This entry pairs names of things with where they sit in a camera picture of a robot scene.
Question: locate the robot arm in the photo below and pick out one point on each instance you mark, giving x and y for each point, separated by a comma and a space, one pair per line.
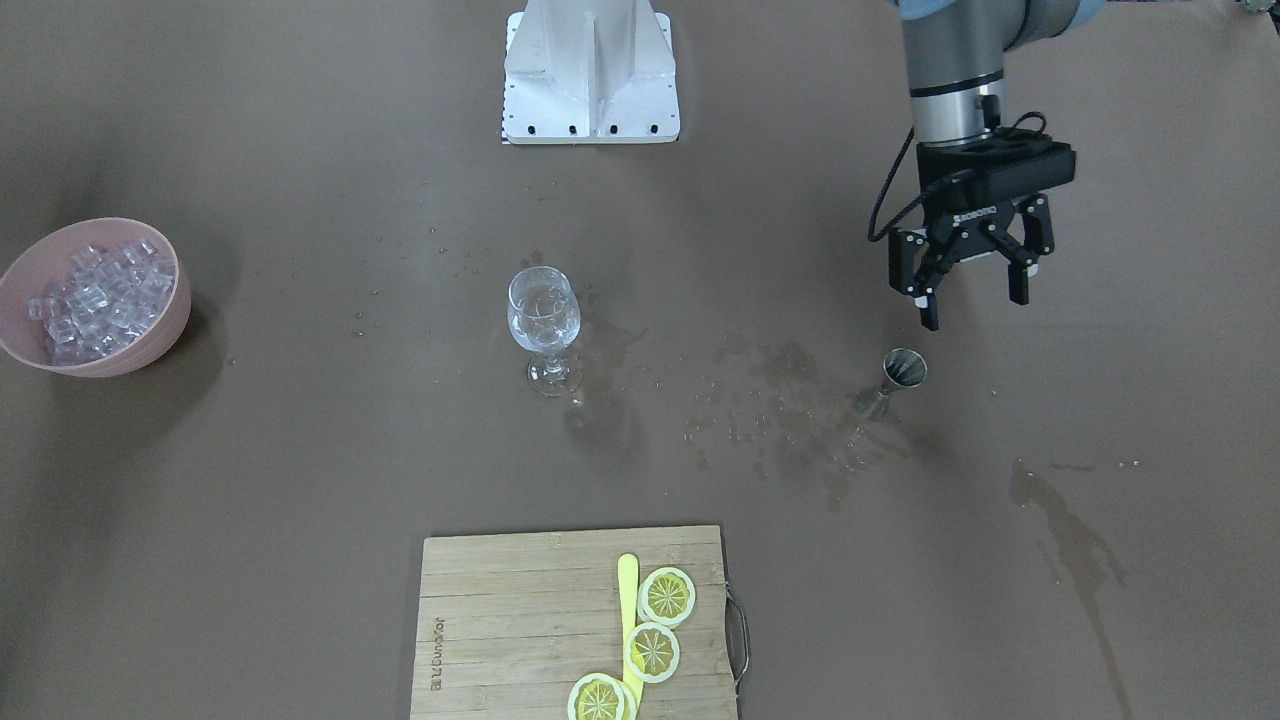
954, 53

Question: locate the bamboo cutting board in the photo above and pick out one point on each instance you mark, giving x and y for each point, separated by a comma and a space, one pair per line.
508, 622

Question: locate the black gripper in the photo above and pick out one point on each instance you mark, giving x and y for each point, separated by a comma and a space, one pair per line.
972, 221

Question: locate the lemon slice far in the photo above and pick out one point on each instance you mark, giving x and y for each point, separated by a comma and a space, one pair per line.
600, 696

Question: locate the yellow plastic knife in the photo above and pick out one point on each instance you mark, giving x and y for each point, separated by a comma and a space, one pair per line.
628, 583

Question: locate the clear wine glass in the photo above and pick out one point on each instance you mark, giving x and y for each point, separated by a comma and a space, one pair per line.
544, 318

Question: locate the pink bowl of ice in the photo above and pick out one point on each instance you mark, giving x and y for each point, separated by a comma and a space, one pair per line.
95, 299

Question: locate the steel jigger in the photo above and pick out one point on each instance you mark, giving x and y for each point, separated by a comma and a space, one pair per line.
902, 368

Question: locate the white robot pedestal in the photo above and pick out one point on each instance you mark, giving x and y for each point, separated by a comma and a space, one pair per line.
589, 73

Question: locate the lemon slice middle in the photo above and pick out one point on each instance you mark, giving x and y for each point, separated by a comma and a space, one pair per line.
651, 653

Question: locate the lemon slice near handle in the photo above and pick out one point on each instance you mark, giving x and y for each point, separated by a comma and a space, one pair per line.
666, 597

